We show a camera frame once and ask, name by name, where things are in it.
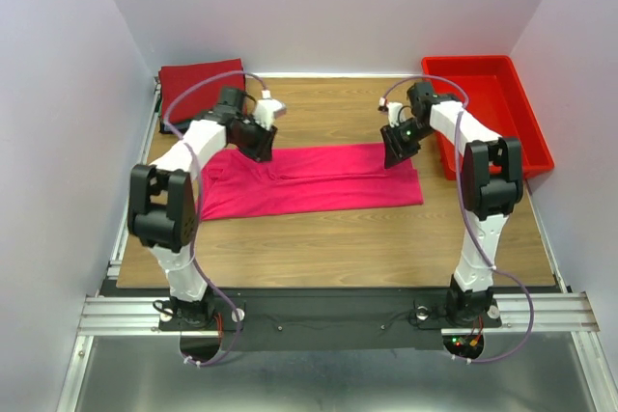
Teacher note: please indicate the aluminium frame rail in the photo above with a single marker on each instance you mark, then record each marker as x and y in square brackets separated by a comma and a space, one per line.
[135, 316]

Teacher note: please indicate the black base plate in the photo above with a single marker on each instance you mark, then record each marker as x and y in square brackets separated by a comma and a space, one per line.
[278, 319]

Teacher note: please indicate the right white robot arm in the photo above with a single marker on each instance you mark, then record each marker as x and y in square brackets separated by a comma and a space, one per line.
[489, 185]

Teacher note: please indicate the folded dark red shirt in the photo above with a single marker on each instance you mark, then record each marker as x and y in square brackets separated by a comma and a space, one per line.
[174, 80]

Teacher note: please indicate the pink t shirt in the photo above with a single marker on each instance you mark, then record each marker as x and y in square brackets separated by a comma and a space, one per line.
[304, 180]

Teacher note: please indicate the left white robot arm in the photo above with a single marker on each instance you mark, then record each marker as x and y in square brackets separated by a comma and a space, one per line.
[165, 196]

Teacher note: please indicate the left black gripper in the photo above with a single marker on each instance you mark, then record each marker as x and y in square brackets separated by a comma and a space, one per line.
[262, 150]

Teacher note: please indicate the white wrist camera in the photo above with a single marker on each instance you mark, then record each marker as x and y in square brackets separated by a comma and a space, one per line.
[267, 110]
[395, 111]

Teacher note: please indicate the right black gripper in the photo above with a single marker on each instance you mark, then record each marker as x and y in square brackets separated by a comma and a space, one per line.
[395, 151]

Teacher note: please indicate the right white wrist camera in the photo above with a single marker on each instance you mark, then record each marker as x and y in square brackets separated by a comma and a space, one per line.
[395, 111]

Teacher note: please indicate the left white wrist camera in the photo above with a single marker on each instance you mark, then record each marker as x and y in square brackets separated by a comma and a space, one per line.
[267, 110]

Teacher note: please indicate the red plastic bin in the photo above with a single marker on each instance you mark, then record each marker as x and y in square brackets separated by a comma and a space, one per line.
[498, 101]

